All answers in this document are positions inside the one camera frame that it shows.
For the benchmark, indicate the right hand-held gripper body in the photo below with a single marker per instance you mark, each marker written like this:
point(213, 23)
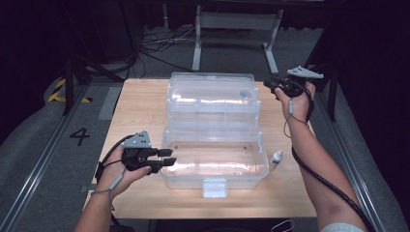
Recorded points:
point(291, 87)

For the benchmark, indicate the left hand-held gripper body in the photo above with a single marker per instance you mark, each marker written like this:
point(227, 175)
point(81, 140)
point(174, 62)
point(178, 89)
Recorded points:
point(137, 158)

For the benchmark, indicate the clear plastic storage box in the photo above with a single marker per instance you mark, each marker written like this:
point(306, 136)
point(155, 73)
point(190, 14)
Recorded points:
point(214, 161)

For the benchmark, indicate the person's right hand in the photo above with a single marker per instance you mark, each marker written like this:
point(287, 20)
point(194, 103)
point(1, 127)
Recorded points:
point(298, 108)

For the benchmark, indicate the person's left hand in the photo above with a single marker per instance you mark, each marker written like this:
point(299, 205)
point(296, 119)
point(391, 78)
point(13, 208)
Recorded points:
point(111, 180)

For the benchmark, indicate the round dark table grommet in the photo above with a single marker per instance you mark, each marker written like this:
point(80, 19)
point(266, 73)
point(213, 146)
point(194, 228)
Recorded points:
point(244, 93)

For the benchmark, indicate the black tripod stand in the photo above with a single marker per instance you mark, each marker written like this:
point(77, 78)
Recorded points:
point(332, 96)
point(68, 83)

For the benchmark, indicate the small white dropper bottle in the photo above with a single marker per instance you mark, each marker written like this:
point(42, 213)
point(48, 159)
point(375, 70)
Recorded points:
point(276, 158)

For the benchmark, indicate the yellow black hazard tape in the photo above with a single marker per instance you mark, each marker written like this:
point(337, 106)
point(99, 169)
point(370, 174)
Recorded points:
point(56, 96)

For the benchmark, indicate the person's white sleeve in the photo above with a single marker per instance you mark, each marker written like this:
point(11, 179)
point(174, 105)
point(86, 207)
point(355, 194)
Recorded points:
point(341, 228)

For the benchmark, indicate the grey metal desk frame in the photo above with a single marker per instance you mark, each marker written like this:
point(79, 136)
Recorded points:
point(237, 21)

